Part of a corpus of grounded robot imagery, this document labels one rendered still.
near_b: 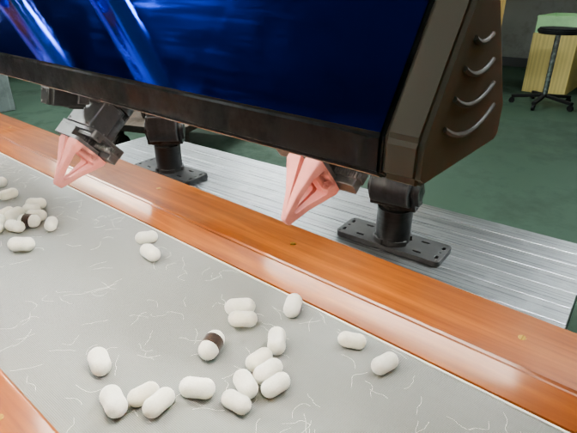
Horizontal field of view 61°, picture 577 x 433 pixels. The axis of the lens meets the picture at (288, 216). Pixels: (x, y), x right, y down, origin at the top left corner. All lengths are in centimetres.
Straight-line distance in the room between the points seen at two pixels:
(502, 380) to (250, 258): 35
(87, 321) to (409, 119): 52
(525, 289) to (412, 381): 37
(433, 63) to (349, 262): 50
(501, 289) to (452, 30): 68
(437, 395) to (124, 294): 40
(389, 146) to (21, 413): 42
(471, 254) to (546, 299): 15
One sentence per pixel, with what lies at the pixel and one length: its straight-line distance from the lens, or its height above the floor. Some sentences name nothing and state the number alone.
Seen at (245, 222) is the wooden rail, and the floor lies 76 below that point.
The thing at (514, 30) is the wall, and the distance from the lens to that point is 763.
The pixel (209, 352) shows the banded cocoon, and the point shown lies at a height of 76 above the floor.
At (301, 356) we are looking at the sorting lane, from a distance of 55.
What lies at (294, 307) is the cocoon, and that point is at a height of 76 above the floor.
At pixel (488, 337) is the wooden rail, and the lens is 57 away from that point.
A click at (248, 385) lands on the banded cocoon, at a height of 76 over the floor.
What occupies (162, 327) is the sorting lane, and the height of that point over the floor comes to 74.
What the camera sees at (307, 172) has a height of 91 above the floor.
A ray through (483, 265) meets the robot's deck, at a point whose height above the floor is 67.
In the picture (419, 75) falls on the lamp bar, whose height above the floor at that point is 108.
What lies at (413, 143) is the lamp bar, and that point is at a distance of 17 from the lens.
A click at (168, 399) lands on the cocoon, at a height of 75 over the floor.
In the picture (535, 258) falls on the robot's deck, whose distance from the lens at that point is 95.
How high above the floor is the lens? 111
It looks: 26 degrees down
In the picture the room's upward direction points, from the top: straight up
